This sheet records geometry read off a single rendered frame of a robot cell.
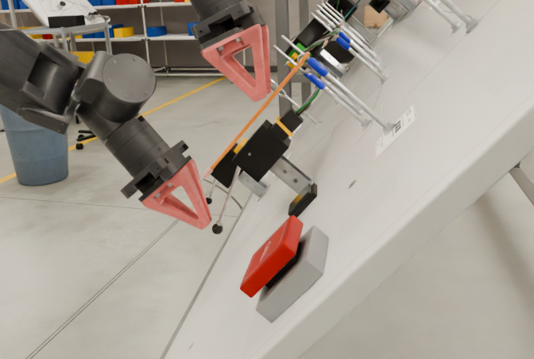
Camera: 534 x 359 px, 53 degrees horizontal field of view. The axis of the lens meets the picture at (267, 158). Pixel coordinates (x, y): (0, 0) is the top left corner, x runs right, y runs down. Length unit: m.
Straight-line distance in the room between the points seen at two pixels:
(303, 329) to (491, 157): 0.15
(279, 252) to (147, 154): 0.31
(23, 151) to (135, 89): 3.55
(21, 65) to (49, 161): 3.50
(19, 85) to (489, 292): 0.74
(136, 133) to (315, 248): 0.32
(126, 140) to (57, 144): 3.48
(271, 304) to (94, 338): 1.96
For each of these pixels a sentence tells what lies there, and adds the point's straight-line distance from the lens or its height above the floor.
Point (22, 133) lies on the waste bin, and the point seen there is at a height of 0.40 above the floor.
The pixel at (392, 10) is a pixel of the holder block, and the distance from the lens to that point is 1.22.
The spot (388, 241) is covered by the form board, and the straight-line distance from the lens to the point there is 0.32.
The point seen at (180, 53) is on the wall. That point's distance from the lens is 8.98.
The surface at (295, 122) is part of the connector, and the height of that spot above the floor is 1.13.
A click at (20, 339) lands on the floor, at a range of 2.45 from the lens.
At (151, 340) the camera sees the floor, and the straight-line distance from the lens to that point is 2.24.
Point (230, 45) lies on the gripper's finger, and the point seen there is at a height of 1.22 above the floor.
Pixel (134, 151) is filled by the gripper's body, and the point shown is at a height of 1.11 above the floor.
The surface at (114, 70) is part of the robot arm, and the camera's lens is 0.59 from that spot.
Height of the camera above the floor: 1.28
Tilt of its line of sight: 18 degrees down
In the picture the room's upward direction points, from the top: 3 degrees counter-clockwise
